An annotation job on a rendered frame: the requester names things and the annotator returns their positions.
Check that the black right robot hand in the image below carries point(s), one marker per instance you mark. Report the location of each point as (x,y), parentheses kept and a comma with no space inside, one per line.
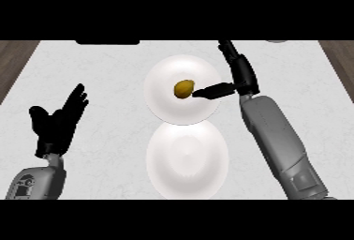
(244,72)

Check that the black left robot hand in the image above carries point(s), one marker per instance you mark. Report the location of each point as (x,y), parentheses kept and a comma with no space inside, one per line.
(60,125)

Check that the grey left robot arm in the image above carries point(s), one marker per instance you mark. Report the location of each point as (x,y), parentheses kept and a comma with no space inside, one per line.
(40,181)

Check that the yellow lemon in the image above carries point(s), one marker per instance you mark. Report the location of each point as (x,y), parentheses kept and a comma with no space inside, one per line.
(183,89)

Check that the white round plate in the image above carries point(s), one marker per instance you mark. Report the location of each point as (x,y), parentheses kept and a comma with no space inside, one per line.
(188,159)
(183,89)

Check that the pale grey round object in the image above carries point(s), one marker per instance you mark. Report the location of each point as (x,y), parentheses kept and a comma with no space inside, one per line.
(276,41)

